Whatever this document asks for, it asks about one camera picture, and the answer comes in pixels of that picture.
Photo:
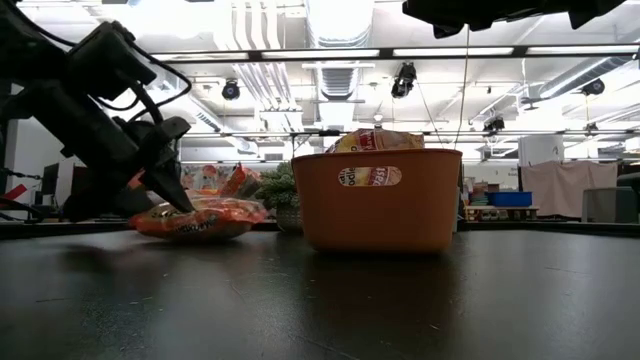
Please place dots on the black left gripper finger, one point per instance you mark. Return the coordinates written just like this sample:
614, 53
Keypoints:
167, 182

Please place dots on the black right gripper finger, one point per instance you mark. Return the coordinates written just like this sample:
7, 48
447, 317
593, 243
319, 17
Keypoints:
420, 9

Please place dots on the orange Maruchan noodle pack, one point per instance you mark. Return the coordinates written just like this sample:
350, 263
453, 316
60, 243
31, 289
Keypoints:
200, 225
240, 181

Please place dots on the pink Maruchan noodle pack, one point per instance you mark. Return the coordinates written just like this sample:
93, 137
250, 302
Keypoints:
370, 176
375, 140

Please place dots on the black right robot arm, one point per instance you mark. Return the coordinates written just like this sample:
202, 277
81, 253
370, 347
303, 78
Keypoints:
595, 10

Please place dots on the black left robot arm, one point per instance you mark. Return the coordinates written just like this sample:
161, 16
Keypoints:
30, 75

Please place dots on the colourful printed banner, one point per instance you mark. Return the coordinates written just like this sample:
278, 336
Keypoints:
205, 177

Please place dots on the black computer monitor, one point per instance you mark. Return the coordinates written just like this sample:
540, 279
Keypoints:
50, 179

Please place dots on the black round ceiling fixture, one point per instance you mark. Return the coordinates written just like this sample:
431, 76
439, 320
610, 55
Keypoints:
594, 86
230, 91
493, 124

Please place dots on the green artificial succulent plant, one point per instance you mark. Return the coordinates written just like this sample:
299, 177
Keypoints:
280, 192

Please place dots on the black table mat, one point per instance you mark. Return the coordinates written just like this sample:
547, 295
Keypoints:
200, 300

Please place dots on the white box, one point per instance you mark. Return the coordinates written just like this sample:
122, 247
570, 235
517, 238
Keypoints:
540, 150

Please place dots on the blue plastic crate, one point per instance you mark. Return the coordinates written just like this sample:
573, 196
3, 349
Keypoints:
510, 199

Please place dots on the pale pink cloth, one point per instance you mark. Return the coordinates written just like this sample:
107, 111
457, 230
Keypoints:
569, 187

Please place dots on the orange plastic bin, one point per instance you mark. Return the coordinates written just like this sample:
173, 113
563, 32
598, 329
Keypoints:
375, 220

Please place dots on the black hanging camera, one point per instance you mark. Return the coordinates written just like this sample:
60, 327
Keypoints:
404, 80

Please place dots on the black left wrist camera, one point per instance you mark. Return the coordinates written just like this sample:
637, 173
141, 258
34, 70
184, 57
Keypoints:
110, 60

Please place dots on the silver ceiling air duct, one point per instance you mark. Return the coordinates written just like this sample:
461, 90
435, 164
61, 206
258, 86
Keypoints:
340, 30

